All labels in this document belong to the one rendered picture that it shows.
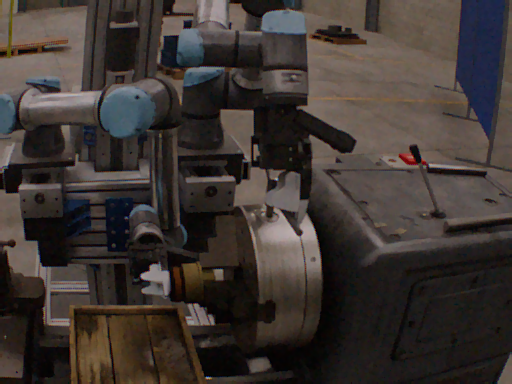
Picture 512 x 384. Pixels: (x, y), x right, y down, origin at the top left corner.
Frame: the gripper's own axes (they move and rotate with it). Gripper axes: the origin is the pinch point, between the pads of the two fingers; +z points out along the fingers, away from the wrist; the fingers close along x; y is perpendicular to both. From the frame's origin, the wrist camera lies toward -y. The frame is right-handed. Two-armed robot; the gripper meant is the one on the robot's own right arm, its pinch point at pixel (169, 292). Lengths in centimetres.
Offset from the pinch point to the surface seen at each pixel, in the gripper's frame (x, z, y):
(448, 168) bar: 19, -17, -72
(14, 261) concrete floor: -108, -198, 75
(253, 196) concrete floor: -108, -286, -98
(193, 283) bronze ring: 2.3, 0.2, -4.9
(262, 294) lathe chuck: 6.1, 11.2, -15.7
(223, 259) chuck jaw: 4.7, -4.7, -11.9
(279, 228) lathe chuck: 14.7, 2.1, -20.6
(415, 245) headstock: 17.0, 16.8, -42.8
